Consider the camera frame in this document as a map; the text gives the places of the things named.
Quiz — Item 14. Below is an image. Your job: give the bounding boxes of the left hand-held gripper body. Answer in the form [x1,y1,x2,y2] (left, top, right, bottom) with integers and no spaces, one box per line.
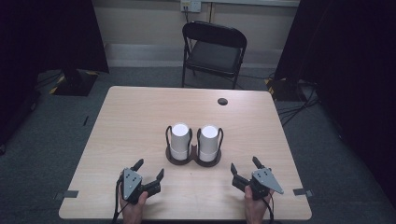
[118,167,148,205]

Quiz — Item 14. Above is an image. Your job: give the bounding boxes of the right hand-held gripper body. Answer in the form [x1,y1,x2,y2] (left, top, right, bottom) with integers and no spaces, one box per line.
[248,167,285,201]

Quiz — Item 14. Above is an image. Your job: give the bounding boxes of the white paper cup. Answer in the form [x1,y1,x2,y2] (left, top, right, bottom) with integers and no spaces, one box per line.
[169,122,191,161]
[198,124,219,163]

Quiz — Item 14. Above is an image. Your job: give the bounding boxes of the black double cup holder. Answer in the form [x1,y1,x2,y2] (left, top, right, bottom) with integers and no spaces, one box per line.
[164,125,225,168]

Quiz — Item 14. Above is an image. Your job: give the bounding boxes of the person's left hand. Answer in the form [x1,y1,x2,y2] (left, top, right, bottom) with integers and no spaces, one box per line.
[119,189,149,224]

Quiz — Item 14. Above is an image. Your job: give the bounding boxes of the person's right hand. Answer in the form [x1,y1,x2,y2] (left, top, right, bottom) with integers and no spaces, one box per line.
[244,185,276,224]

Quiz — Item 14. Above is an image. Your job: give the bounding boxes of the grey tape strip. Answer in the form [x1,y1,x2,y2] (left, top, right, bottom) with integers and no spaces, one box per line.
[53,189,79,202]
[292,188,314,198]

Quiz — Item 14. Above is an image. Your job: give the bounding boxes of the black stand base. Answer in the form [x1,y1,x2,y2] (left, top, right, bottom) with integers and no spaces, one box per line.
[264,77,301,103]
[49,68,100,97]

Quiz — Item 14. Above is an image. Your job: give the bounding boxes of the black folding chair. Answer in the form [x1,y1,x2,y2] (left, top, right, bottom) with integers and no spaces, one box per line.
[181,21,248,91]

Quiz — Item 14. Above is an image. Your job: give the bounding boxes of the black curtain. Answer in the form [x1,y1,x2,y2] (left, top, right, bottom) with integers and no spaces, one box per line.
[274,0,396,200]

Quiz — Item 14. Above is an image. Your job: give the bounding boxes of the left hand-held gripper cable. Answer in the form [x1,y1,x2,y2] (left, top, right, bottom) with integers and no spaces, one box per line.
[111,176,125,224]

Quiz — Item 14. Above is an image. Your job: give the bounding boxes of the hand-held gripper cable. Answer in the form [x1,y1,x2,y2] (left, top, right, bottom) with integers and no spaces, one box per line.
[111,176,125,224]
[262,196,276,224]

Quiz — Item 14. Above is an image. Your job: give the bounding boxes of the right hand-held gripper cable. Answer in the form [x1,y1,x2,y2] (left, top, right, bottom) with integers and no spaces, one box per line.
[262,196,276,224]

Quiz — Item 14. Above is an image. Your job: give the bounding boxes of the black floor cables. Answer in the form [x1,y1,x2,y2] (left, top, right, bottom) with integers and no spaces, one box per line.
[276,79,321,128]

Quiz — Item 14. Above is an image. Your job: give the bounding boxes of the white wall socket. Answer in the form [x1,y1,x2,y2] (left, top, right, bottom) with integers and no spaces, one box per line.
[180,0,203,14]

